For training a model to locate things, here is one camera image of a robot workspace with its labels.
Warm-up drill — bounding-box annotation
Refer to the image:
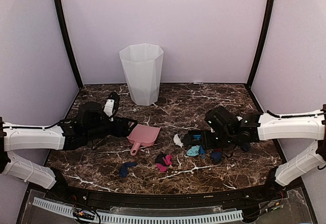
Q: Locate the right black frame post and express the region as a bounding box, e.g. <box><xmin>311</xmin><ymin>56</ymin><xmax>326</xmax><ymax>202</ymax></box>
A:
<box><xmin>246</xmin><ymin>0</ymin><xmax>274</xmax><ymax>90</ymax></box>

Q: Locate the pink paper scrap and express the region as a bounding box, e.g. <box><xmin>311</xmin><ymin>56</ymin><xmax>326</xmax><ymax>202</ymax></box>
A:
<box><xmin>155</xmin><ymin>153</ymin><xmax>173</xmax><ymax>172</ymax></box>

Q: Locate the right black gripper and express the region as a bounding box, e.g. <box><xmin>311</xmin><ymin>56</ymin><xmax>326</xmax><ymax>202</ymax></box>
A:
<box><xmin>200</xmin><ymin>130</ymin><xmax>237</xmax><ymax>150</ymax></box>

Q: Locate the teal paper scrap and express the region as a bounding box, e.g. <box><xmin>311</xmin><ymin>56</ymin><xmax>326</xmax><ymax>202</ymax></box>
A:
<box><xmin>186</xmin><ymin>145</ymin><xmax>200</xmax><ymax>157</ymax></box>

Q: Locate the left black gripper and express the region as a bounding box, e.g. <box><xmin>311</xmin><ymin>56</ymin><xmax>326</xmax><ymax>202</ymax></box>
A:
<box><xmin>85</xmin><ymin>116</ymin><xmax>138</xmax><ymax>142</ymax></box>

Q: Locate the dark blue scrap centre right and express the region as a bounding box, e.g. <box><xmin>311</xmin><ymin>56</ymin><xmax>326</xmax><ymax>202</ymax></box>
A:
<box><xmin>210</xmin><ymin>151</ymin><xmax>222</xmax><ymax>162</ymax></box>

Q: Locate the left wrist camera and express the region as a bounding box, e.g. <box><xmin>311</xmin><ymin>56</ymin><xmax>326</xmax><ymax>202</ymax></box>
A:
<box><xmin>103</xmin><ymin>92</ymin><xmax>120</xmax><ymax>121</ymax></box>

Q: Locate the white paper scrap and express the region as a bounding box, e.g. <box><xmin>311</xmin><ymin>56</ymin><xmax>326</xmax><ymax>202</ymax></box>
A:
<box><xmin>173</xmin><ymin>134</ymin><xmax>184</xmax><ymax>148</ymax></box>

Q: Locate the black front table rail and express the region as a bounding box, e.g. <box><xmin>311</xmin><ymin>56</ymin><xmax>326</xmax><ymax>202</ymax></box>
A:
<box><xmin>46</xmin><ymin>186</ymin><xmax>272</xmax><ymax>209</ymax></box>

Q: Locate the black frame post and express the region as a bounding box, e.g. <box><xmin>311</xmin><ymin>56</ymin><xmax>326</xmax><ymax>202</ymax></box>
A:
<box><xmin>246</xmin><ymin>0</ymin><xmax>274</xmax><ymax>90</ymax></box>
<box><xmin>54</xmin><ymin>0</ymin><xmax>84</xmax><ymax>90</ymax></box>

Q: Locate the pink plastic dustpan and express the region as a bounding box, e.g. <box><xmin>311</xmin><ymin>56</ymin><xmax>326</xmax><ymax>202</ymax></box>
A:
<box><xmin>127</xmin><ymin>124</ymin><xmax>160</xmax><ymax>156</ymax></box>

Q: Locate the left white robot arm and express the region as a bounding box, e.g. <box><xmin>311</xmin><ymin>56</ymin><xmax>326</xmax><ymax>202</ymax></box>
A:
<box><xmin>1</xmin><ymin>100</ymin><xmax>138</xmax><ymax>202</ymax></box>

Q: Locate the left black frame post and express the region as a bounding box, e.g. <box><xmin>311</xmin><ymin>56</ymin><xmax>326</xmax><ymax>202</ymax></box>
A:
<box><xmin>54</xmin><ymin>0</ymin><xmax>84</xmax><ymax>90</ymax></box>

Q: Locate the dark blue scrap far right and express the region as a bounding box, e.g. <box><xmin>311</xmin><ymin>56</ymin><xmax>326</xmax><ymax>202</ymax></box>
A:
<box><xmin>240</xmin><ymin>143</ymin><xmax>251</xmax><ymax>152</ymax></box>

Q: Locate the blue hand brush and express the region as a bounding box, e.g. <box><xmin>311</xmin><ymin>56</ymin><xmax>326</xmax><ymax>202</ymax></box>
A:
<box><xmin>191</xmin><ymin>131</ymin><xmax>206</xmax><ymax>159</ymax></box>

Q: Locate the translucent white waste bin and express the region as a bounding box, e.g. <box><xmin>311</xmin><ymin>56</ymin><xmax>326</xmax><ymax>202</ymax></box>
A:
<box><xmin>119</xmin><ymin>43</ymin><xmax>164</xmax><ymax>106</ymax></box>

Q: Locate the long dark blue scrap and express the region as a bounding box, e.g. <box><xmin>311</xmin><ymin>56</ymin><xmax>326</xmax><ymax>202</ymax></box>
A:
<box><xmin>119</xmin><ymin>162</ymin><xmax>137</xmax><ymax>178</ymax></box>

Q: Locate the white slotted cable duct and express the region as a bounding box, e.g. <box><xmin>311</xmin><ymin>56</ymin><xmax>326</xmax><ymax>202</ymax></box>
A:
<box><xmin>33</xmin><ymin>197</ymin><xmax>243</xmax><ymax>223</ymax></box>

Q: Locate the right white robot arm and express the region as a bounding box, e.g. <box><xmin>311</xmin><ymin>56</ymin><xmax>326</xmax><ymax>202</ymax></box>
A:
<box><xmin>182</xmin><ymin>106</ymin><xmax>325</xmax><ymax>201</ymax></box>

